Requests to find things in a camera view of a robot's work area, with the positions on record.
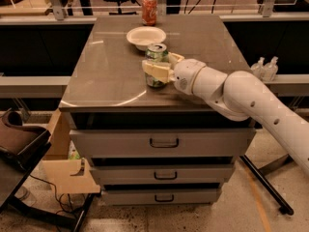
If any top grey drawer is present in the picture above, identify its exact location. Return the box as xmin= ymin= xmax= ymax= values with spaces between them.
xmin=70 ymin=128 xmax=255 ymax=159

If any clear plastic bottle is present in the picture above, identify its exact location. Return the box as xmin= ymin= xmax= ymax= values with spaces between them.
xmin=251 ymin=57 xmax=265 ymax=80
xmin=262 ymin=56 xmax=278 ymax=81

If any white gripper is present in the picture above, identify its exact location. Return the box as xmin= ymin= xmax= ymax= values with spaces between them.
xmin=142 ymin=52 xmax=206 ymax=95

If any cardboard box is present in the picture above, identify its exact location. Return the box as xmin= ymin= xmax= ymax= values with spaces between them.
xmin=42 ymin=109 xmax=100 ymax=194

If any black stand leg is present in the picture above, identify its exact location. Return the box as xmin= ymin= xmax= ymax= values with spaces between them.
xmin=240 ymin=155 xmax=294 ymax=216

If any grey drawer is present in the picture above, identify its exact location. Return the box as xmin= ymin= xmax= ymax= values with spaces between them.
xmin=102 ymin=188 xmax=221 ymax=206
xmin=70 ymin=128 xmax=255 ymax=159
xmin=90 ymin=164 xmax=235 ymax=186

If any bottom grey drawer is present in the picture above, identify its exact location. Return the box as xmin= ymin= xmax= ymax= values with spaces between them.
xmin=102 ymin=188 xmax=221 ymax=206

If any grey drawer cabinet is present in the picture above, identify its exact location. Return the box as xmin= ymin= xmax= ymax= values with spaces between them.
xmin=59 ymin=15 xmax=254 ymax=199

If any red soda can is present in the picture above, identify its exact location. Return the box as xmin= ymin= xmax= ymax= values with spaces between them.
xmin=142 ymin=0 xmax=156 ymax=26

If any black side table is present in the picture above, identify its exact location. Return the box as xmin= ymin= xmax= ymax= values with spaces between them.
xmin=0 ymin=109 xmax=94 ymax=232

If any middle grey drawer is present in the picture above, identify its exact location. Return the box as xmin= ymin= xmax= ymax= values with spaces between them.
xmin=90 ymin=164 xmax=235 ymax=186

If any white paper bowl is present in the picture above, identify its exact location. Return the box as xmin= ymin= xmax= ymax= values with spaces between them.
xmin=126 ymin=26 xmax=166 ymax=51

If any green soda can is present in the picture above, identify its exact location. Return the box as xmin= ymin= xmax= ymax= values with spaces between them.
xmin=145 ymin=43 xmax=168 ymax=88

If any clear plastic bottle left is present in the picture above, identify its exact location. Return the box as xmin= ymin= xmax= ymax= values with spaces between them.
xmin=251 ymin=57 xmax=265 ymax=80

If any clear plastic bottle right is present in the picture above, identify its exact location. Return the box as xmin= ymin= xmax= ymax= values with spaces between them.
xmin=262 ymin=56 xmax=278 ymax=81

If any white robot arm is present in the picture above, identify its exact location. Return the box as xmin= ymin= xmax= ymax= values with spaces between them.
xmin=142 ymin=58 xmax=309 ymax=174

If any black floor cable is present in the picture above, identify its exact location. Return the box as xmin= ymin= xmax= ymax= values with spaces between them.
xmin=29 ymin=174 xmax=85 ymax=232

